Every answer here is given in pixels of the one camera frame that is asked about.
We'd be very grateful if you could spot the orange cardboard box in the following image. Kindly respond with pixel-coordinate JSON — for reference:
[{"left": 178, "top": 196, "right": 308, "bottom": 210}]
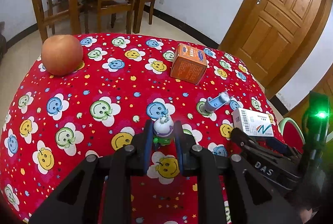
[{"left": 171, "top": 43, "right": 208, "bottom": 84}]

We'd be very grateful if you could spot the red smiley flower tablecloth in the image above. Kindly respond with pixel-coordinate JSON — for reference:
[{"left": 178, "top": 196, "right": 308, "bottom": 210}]
[{"left": 0, "top": 33, "right": 284, "bottom": 224}]

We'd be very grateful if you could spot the white medicine box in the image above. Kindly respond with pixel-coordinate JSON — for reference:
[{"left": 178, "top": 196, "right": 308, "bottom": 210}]
[{"left": 231, "top": 108, "right": 275, "bottom": 138}]

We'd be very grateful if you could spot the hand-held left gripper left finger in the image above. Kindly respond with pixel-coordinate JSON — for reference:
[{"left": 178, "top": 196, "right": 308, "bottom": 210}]
[{"left": 28, "top": 120, "right": 154, "bottom": 224}]

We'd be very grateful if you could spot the panelled wooden door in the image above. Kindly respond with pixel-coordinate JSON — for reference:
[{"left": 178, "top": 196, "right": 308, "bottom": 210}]
[{"left": 218, "top": 0, "right": 333, "bottom": 99}]

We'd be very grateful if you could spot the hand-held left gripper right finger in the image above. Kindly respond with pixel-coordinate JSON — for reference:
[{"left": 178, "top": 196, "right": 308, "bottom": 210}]
[{"left": 174, "top": 120, "right": 303, "bottom": 224}]

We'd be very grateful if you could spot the small blue plastic holder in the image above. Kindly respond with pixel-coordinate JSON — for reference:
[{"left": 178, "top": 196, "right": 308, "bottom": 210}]
[{"left": 204, "top": 92, "right": 233, "bottom": 113}]

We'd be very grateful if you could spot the dark wooden bench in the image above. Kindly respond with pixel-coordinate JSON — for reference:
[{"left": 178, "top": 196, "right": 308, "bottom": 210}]
[{"left": 0, "top": 21, "right": 7, "bottom": 58}]

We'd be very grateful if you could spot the small white green toy figure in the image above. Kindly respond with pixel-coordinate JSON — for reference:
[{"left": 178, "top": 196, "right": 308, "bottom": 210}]
[{"left": 153, "top": 115, "right": 174, "bottom": 146}]

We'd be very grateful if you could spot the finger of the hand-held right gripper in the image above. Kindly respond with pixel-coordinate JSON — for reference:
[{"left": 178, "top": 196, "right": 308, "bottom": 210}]
[
  {"left": 231, "top": 128, "right": 258, "bottom": 155},
  {"left": 260, "top": 139, "right": 302, "bottom": 159}
]

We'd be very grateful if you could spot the wooden door frame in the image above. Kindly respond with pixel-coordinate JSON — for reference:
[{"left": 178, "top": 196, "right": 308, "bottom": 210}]
[{"left": 289, "top": 65, "right": 333, "bottom": 120}]

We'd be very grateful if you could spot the reddish apple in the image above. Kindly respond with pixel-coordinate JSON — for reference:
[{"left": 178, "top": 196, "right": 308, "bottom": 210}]
[{"left": 42, "top": 35, "right": 84, "bottom": 76}]

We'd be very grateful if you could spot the red stool with green rim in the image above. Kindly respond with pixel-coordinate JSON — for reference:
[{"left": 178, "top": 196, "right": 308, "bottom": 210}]
[{"left": 278, "top": 118, "right": 305, "bottom": 148}]

